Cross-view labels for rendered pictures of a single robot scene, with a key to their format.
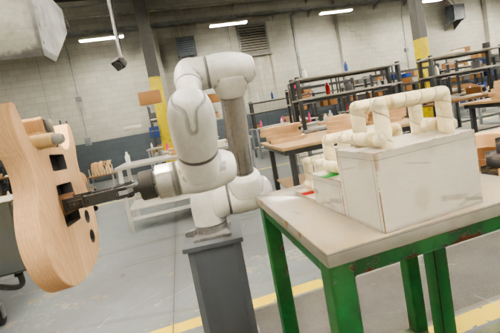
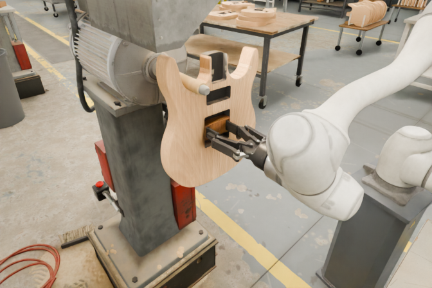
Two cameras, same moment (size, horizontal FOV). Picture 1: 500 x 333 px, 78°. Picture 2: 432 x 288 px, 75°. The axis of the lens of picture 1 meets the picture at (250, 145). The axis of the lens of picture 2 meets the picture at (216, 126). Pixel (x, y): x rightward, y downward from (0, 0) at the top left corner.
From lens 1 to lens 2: 0.53 m
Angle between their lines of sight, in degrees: 63
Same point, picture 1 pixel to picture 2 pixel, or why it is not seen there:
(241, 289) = (378, 251)
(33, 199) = (173, 132)
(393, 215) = not seen: outside the picture
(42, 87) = not seen: outside the picture
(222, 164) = (328, 204)
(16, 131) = (168, 84)
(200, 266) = not seen: hidden behind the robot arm
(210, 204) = (400, 164)
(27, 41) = (148, 36)
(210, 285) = (352, 221)
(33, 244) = (165, 159)
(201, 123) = (287, 172)
